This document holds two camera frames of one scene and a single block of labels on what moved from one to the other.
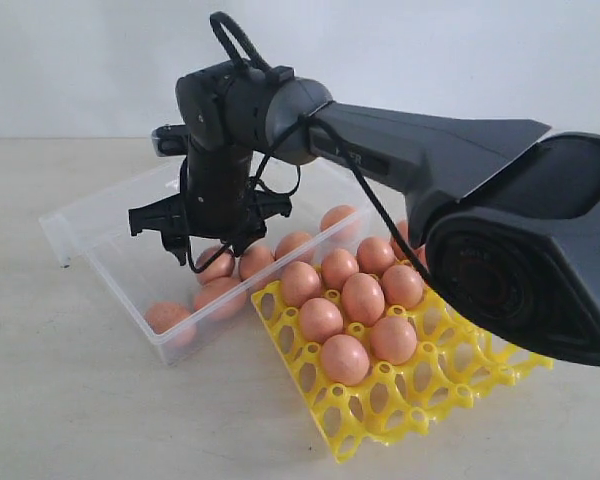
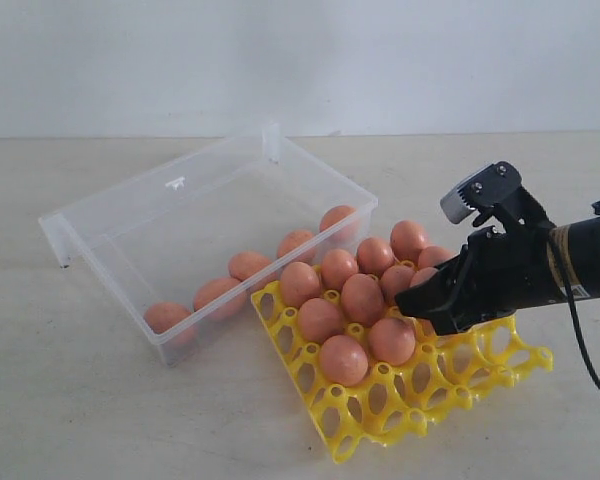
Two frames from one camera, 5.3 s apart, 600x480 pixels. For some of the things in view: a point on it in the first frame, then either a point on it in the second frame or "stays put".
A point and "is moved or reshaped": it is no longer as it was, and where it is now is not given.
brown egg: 337,265 stays put
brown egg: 300,283 stays put
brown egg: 374,255 stays put
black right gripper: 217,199 → 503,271
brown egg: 256,266 is moved or reshaped
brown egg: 219,266 is moved or reshaped
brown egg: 403,286 stays put
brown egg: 394,339 stays put
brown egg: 396,248 stays put
